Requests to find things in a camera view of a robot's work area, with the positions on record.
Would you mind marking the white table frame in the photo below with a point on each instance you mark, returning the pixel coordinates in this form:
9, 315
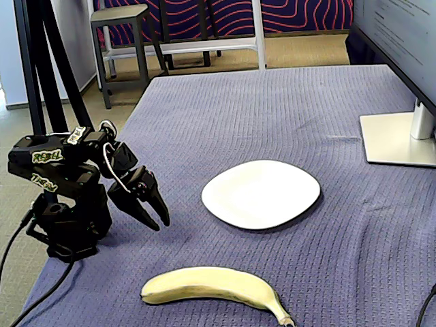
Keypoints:
204, 46

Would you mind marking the grey stool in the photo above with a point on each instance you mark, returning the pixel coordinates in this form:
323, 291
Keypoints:
119, 13

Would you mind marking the silver monitor stand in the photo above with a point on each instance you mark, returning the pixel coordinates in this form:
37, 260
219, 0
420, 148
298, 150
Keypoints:
388, 139

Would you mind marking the black chair frame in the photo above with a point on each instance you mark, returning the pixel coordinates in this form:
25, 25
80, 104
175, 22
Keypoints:
204, 20

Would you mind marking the yellow banana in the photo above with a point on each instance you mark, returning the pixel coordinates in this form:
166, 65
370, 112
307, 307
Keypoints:
204, 282

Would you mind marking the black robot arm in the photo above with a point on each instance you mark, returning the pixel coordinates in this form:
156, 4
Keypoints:
68, 211

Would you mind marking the computer monitor screen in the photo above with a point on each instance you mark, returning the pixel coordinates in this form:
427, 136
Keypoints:
402, 34

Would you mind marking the blue woven table cloth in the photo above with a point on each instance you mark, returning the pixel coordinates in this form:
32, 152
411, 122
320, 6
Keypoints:
272, 119

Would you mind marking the black tripod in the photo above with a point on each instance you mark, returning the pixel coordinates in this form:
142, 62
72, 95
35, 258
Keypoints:
35, 102

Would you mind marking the white rounded square plate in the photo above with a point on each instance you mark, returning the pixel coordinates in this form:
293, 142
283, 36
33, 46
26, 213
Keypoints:
262, 194

